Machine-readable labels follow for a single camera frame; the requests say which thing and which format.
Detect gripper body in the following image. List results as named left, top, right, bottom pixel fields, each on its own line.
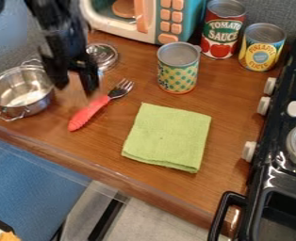
left=37, top=19, right=101, bottom=73

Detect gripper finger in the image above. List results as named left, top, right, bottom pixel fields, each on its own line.
left=77, top=67, right=102, bottom=94
left=41, top=59, right=72, bottom=91

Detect green cloth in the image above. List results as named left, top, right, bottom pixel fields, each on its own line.
left=120, top=102, right=214, bottom=174

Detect silver lid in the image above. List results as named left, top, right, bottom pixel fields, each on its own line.
left=85, top=42, right=120, bottom=72

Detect silver pot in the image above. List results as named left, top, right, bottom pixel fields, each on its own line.
left=0, top=58, right=57, bottom=122

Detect toy microwave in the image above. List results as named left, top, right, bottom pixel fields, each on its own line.
left=78, top=0, right=207, bottom=46

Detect green dotted can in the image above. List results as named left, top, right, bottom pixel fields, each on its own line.
left=156, top=40, right=203, bottom=95

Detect red tomato can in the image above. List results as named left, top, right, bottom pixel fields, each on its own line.
left=199, top=0, right=249, bottom=60

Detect yellow pineapple can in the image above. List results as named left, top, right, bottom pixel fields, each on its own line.
left=237, top=22, right=288, bottom=72

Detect toy stove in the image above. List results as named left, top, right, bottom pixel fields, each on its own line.
left=206, top=32, right=296, bottom=241

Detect red handled fork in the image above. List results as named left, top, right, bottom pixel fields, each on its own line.
left=66, top=78, right=136, bottom=133

